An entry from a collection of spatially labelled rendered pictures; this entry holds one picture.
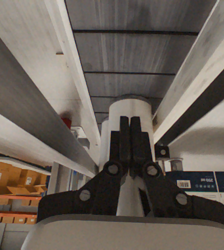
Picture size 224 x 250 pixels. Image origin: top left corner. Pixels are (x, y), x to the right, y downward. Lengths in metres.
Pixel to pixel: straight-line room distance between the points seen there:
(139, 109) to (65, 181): 0.29
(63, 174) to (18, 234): 8.30
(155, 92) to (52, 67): 0.14
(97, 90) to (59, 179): 0.29
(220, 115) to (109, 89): 0.16
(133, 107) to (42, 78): 0.15
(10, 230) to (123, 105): 8.68
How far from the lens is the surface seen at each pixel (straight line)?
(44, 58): 0.22
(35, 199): 7.43
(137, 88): 0.16
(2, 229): 8.83
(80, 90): 0.17
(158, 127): 0.16
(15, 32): 0.21
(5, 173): 2.12
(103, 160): 0.20
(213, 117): 0.25
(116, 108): 0.16
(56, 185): 0.40
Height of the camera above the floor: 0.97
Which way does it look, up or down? 23 degrees down
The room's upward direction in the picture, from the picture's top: 178 degrees counter-clockwise
